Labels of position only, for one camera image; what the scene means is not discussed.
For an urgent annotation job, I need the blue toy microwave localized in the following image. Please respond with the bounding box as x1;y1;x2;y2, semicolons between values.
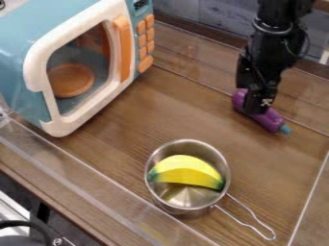
0;0;156;137

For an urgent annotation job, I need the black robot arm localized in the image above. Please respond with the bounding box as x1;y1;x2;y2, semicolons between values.
236;0;315;115

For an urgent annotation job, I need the orange microwave turntable plate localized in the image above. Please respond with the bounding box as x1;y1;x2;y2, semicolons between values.
49;63;95;98

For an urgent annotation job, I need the clear acrylic barrier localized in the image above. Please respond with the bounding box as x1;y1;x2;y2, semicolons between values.
0;109;216;246

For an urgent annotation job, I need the yellow green toy banana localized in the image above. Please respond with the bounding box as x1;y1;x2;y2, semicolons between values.
148;155;225;191

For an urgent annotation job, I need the black cable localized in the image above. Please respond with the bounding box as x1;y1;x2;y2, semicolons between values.
0;219;55;246

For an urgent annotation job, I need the silver pot with wire handle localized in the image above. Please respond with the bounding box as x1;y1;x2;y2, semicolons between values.
145;138;277;241

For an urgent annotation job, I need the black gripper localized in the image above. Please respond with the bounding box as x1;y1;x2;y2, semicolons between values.
236;32;308;114

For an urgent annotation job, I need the purple toy eggplant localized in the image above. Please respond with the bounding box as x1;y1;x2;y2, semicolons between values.
232;88;292;135

